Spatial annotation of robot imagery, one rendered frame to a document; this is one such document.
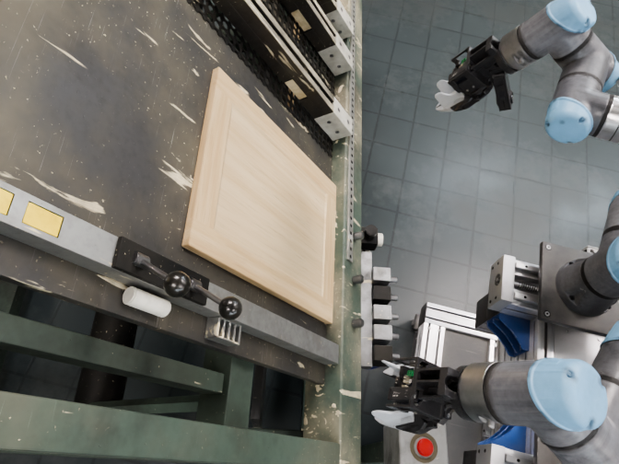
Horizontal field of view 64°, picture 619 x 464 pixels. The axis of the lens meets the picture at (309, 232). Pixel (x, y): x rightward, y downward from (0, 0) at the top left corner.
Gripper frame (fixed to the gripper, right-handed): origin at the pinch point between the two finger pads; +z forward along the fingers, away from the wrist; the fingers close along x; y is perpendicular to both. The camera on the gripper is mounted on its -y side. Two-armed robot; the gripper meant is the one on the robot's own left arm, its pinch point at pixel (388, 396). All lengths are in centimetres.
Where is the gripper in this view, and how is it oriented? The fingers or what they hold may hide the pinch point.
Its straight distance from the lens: 87.4
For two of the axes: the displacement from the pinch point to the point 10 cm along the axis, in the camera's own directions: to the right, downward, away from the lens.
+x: -2.5, 8.6, -4.4
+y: -8.1, -4.4, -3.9
